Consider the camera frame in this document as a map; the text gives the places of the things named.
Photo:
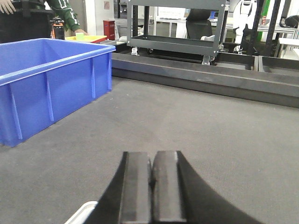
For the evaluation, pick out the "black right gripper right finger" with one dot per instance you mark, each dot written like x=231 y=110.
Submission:
x=181 y=196

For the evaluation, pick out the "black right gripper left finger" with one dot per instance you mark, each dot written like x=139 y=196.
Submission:
x=127 y=199

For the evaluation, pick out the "blue plastic crate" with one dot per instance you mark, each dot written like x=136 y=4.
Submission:
x=44 y=80

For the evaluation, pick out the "dark grey metal cart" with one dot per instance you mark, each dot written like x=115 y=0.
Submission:
x=161 y=25

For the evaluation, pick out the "yellow tray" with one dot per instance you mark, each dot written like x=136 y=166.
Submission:
x=88 y=38

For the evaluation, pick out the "white humanoid robot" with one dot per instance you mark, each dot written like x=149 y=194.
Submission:
x=243 y=17

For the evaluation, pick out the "black office chair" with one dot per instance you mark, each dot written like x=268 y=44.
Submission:
x=198 y=24

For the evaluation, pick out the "red box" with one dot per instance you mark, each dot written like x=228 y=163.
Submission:
x=109 y=29

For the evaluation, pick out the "person in green sweater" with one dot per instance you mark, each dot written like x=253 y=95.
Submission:
x=61 y=8

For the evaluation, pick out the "black conveyor side rail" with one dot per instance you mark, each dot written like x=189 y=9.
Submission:
x=225 y=79

